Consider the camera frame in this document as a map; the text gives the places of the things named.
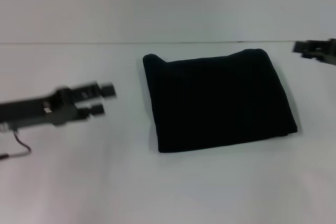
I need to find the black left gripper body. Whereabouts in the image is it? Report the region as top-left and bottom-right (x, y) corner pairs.
(0, 85), (79, 127)

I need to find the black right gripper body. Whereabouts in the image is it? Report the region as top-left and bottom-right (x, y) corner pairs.
(301, 39), (336, 66)

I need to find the black shirt with white print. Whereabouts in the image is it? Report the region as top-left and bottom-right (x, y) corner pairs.
(142, 48), (299, 154)

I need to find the grey cable with silver plug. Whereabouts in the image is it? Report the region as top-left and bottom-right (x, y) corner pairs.
(0, 128), (33, 159)

